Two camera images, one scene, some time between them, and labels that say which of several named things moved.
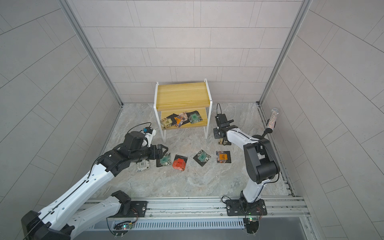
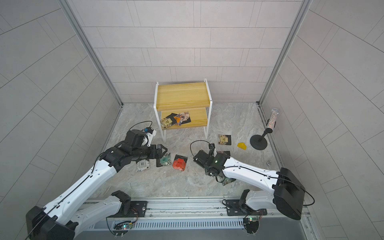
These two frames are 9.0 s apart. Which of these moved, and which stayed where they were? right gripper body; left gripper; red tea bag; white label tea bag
Moved: right gripper body
Stayed: left gripper; red tea bag; white label tea bag
